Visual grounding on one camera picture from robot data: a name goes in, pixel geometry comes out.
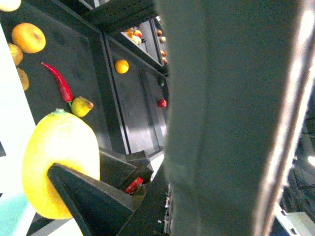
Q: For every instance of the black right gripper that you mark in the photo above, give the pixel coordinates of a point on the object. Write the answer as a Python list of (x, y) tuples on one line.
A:
[(130, 199)]

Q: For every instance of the yellow lemon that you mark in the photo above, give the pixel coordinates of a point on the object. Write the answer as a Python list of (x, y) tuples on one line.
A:
[(60, 137)]

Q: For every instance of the large teal shopping basket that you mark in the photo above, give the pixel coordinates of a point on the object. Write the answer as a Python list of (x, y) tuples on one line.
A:
[(16, 125)]

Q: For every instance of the black metal shelf rack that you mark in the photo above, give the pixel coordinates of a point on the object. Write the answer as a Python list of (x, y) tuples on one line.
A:
[(240, 76)]

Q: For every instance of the red chili pepper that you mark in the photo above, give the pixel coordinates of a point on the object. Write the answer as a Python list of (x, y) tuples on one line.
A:
[(62, 84)]

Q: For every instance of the yellow apple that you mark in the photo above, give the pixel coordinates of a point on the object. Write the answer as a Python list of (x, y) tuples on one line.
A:
[(28, 37)]

